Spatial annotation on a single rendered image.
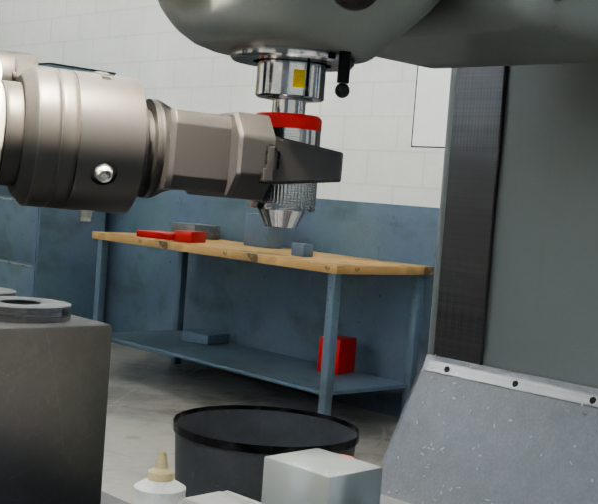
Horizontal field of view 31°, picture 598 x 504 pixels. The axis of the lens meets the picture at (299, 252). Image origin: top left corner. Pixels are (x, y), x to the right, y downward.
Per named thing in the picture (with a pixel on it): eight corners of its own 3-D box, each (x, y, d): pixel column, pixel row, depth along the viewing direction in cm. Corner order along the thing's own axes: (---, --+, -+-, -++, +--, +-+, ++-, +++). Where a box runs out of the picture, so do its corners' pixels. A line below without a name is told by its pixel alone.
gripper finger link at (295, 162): (335, 190, 75) (250, 182, 72) (339, 143, 74) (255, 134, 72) (345, 191, 73) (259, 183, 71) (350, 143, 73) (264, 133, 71)
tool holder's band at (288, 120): (329, 131, 74) (330, 116, 74) (261, 125, 72) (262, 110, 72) (311, 133, 78) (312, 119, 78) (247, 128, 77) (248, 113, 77)
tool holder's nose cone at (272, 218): (309, 230, 74) (311, 212, 74) (261, 227, 74) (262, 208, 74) (297, 227, 78) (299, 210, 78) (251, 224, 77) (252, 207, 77)
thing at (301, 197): (322, 212, 74) (329, 131, 74) (255, 207, 73) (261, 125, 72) (305, 210, 78) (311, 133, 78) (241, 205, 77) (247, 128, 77)
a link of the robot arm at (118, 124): (283, 85, 68) (93, 59, 63) (269, 238, 69) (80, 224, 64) (216, 95, 80) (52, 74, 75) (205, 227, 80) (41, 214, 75)
